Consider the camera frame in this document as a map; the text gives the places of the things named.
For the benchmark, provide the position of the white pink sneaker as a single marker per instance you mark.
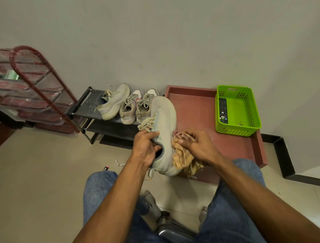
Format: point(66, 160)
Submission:
point(127, 115)
point(142, 112)

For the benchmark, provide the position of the person's right hand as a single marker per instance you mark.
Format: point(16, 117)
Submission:
point(202, 147)

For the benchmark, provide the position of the black shoe rack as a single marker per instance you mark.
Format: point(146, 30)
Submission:
point(85, 107)

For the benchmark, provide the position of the green white packet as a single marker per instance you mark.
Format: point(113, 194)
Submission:
point(11, 75)

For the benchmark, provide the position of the person's left forearm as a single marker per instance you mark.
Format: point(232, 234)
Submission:
point(115, 205)

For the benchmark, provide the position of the black baseboard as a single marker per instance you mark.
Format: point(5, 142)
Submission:
point(285, 160)

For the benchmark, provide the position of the red metal rack plastic-wrapped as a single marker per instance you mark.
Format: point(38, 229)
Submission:
point(32, 100)

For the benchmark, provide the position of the black remote control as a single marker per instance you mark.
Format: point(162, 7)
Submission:
point(223, 110)

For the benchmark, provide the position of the grey-blue sneaker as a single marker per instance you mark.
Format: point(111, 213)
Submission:
point(115, 100)
point(165, 112)

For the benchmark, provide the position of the person's right leg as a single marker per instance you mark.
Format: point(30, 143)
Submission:
point(225, 212)

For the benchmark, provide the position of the red-brown drawer cabinet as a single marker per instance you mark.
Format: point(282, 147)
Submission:
point(195, 112)

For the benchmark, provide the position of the person's right forearm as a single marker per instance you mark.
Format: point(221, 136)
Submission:
point(265, 205)

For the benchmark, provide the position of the person's grey slipper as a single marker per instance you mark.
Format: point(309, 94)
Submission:
point(152, 205)
point(203, 215)

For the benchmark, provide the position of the green plastic basket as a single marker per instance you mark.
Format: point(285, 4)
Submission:
point(240, 110)

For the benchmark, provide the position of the black stool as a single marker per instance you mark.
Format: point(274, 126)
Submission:
point(175, 232)

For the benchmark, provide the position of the person's left hand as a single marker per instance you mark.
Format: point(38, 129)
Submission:
point(143, 150)

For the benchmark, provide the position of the striped yellow cleaning cloth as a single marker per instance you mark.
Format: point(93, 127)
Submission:
point(182, 157)

